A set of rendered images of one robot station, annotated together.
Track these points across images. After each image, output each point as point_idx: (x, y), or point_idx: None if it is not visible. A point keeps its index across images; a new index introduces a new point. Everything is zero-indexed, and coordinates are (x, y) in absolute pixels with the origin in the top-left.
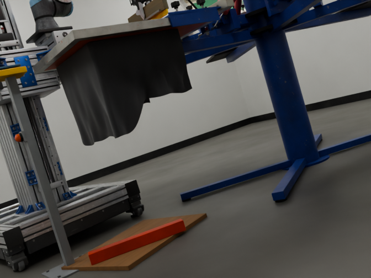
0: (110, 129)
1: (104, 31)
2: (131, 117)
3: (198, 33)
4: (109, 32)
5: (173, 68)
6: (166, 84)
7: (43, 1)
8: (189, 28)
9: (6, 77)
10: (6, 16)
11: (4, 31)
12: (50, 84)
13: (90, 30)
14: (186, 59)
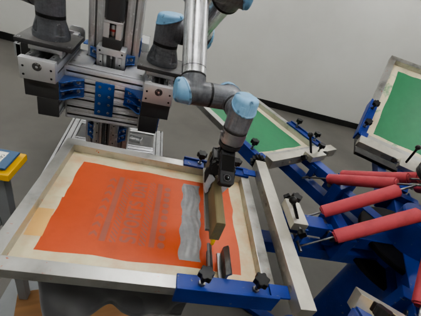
0: None
1: (38, 278)
2: (72, 314)
3: (322, 171)
4: (47, 281)
5: (160, 303)
6: (140, 310)
7: (170, 27)
8: (233, 265)
9: None
10: (132, 11)
11: (114, 34)
12: (127, 121)
13: (10, 272)
14: (292, 173)
